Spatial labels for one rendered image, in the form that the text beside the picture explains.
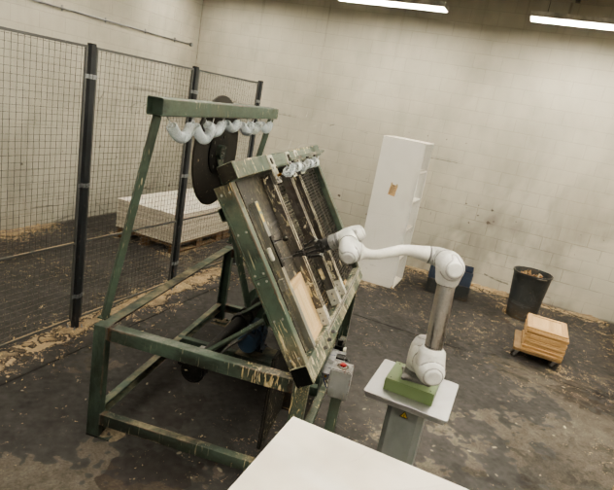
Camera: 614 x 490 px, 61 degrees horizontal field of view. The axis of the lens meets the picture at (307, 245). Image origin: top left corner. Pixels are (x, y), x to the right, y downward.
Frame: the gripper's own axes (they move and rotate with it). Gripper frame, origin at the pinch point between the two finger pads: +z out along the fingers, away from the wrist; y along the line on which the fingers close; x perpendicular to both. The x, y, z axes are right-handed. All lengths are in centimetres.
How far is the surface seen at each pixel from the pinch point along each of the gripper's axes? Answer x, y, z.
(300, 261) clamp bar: 33.8, 9.7, 11.6
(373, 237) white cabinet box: 431, 75, 29
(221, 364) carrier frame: -27, 43, 60
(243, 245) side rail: -27.1, -18.5, 18.9
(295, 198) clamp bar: 76, -28, 11
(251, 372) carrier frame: -27, 53, 45
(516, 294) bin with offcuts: 426, 211, -125
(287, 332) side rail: -27.1, 35.5, 14.5
